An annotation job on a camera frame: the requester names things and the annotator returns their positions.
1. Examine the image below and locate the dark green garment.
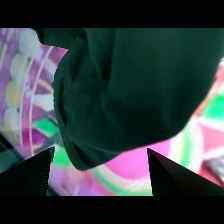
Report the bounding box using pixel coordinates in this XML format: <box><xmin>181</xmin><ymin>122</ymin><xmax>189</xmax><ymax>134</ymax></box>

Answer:
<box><xmin>34</xmin><ymin>27</ymin><xmax>224</xmax><ymax>172</ymax></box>

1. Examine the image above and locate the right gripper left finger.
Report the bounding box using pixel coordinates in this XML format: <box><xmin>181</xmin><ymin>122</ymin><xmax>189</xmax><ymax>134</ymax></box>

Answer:
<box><xmin>0</xmin><ymin>145</ymin><xmax>56</xmax><ymax>197</ymax></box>

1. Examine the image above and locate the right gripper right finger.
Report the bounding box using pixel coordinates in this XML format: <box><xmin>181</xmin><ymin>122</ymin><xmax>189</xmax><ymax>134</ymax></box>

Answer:
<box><xmin>146</xmin><ymin>147</ymin><xmax>224</xmax><ymax>197</ymax></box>

